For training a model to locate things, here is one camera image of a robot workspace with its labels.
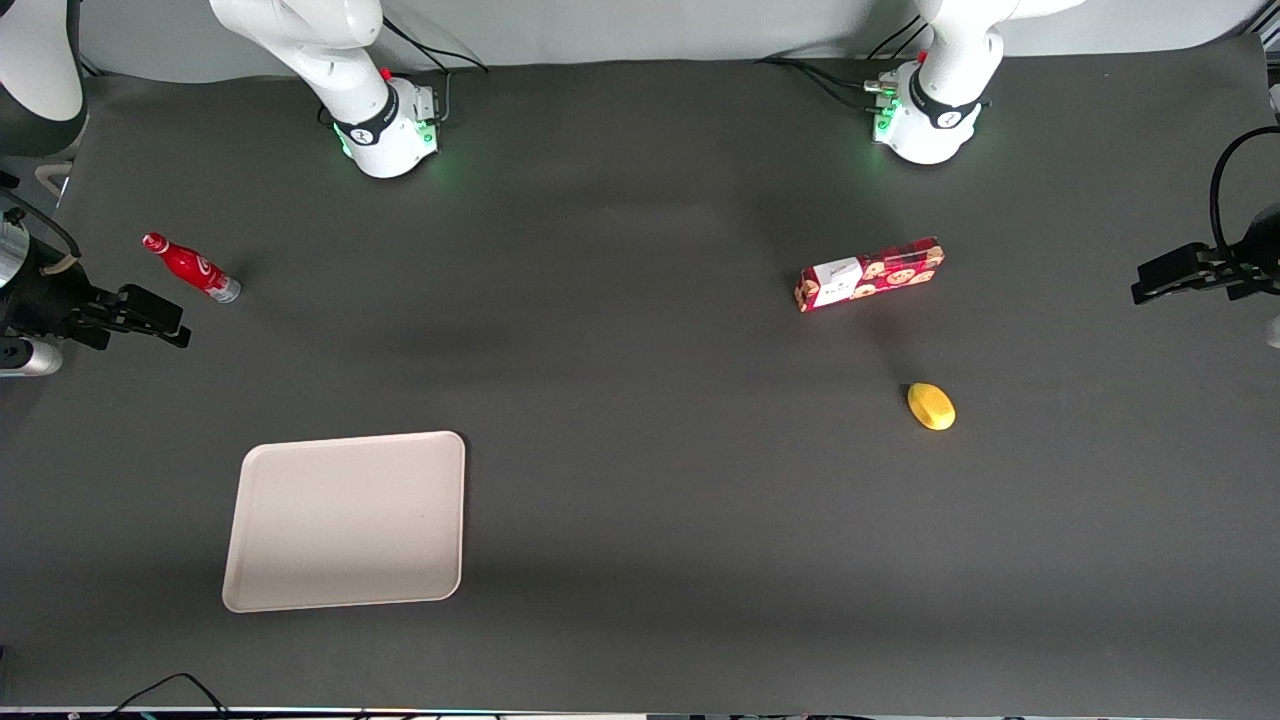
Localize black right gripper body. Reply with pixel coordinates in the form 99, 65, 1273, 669
0, 258, 123, 352

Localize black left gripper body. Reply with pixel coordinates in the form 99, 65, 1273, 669
1211, 204, 1280, 300

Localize red coke bottle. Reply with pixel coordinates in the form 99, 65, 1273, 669
142, 232, 242, 304

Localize beige plastic tray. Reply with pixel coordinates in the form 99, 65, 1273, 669
221, 430, 467, 614

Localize yellow lemon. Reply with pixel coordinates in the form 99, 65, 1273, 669
906, 382, 957, 432

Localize red cookie box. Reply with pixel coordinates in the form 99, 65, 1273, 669
794, 236, 946, 314

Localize dark grey table mat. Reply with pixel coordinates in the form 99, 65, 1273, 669
0, 35, 1280, 717

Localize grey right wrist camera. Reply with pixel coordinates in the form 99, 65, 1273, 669
0, 339, 64, 379

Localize black left wrist cable loop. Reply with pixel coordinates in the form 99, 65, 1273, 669
1209, 127, 1280, 263

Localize thin black table edge cable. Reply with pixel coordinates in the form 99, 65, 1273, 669
98, 672, 233, 720

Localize black right arm base cables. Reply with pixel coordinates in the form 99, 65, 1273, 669
378, 18, 491, 126

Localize black arm base cables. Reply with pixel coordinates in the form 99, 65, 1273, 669
378, 18, 491, 126
758, 14, 933, 117

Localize black left arm base cables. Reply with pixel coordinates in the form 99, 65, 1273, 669
758, 14, 933, 117

